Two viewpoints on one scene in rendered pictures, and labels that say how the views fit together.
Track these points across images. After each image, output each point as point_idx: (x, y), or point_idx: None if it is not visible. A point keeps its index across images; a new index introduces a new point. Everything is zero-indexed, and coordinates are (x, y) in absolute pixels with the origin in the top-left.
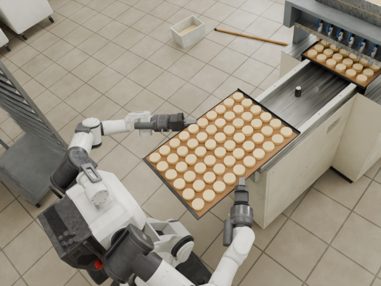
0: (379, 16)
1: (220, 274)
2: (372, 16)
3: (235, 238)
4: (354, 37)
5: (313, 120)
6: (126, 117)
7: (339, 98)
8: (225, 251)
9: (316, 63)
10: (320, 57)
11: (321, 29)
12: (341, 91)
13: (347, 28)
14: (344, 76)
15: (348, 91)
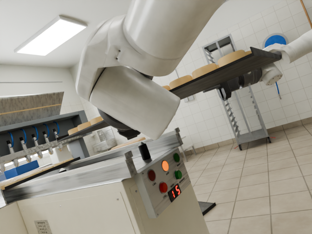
0: (41, 107)
1: (303, 34)
2: (36, 111)
3: (265, 48)
4: (35, 137)
5: (111, 150)
6: (118, 16)
7: (87, 157)
8: (283, 48)
9: (30, 178)
10: (24, 177)
11: (0, 155)
12: (79, 160)
13: (32, 121)
14: (62, 163)
15: (80, 159)
